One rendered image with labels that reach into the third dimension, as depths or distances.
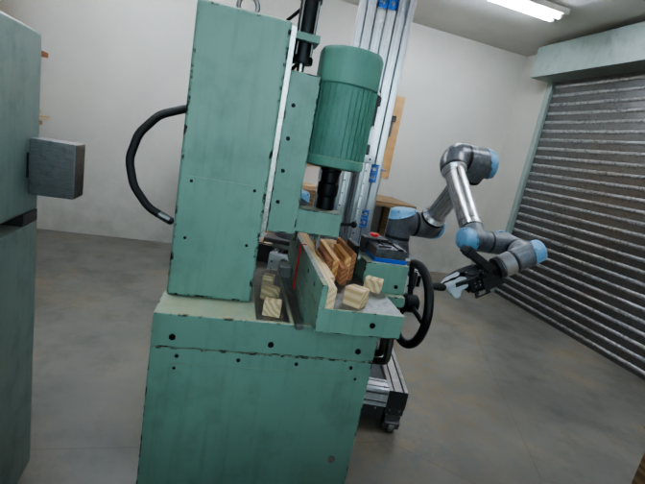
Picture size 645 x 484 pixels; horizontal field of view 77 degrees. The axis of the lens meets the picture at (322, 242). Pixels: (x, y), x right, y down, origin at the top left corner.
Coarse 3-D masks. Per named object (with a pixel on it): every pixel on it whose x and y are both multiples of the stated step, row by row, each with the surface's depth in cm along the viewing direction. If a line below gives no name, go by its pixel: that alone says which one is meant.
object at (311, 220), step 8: (304, 208) 116; (312, 208) 119; (320, 208) 122; (304, 216) 117; (312, 216) 117; (320, 216) 117; (328, 216) 118; (336, 216) 118; (296, 224) 117; (304, 224) 117; (312, 224) 118; (320, 224) 118; (328, 224) 118; (336, 224) 119; (304, 232) 118; (312, 232) 118; (320, 232) 119; (328, 232) 119; (336, 232) 119
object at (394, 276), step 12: (360, 252) 125; (360, 264) 120; (372, 264) 116; (384, 264) 117; (396, 264) 119; (360, 276) 119; (372, 276) 117; (384, 276) 118; (396, 276) 119; (384, 288) 119; (396, 288) 119
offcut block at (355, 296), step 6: (348, 288) 96; (354, 288) 96; (360, 288) 97; (366, 288) 98; (348, 294) 96; (354, 294) 95; (360, 294) 94; (366, 294) 96; (348, 300) 96; (354, 300) 95; (360, 300) 94; (366, 300) 97; (354, 306) 95; (360, 306) 95
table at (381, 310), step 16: (288, 256) 147; (304, 288) 110; (304, 304) 107; (336, 304) 95; (368, 304) 99; (384, 304) 101; (400, 304) 119; (320, 320) 92; (336, 320) 93; (352, 320) 94; (368, 320) 94; (384, 320) 95; (400, 320) 96; (368, 336) 96; (384, 336) 96
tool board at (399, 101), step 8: (400, 96) 448; (400, 104) 451; (400, 112) 453; (392, 120) 450; (392, 128) 453; (392, 136) 458; (392, 144) 460; (392, 152) 463; (384, 160) 463; (384, 168) 465; (384, 176) 468
